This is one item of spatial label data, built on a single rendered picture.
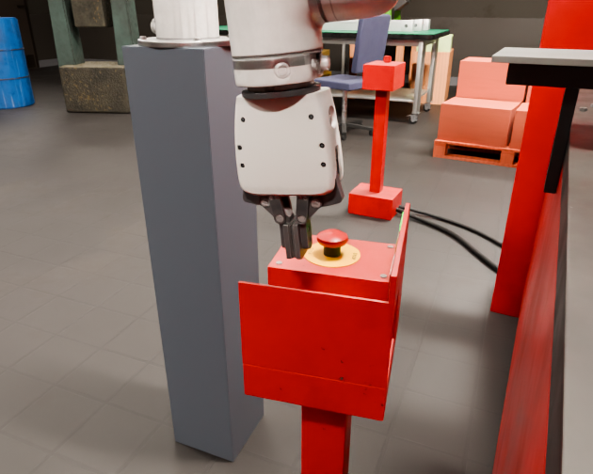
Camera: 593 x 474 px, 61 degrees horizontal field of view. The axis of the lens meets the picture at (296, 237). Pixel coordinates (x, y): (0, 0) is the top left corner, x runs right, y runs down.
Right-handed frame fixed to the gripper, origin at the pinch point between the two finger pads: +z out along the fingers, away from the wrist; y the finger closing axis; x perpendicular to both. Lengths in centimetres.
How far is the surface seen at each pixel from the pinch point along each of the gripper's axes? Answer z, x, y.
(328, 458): 34.0, -2.4, -0.4
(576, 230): -0.2, -3.2, -27.1
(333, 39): -2, -470, 107
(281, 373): 14.4, 4.8, 1.6
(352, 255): 6.9, -10.3, -3.6
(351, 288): 8.6, -4.8, -4.5
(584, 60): -12, -38, -33
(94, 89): 24, -417, 356
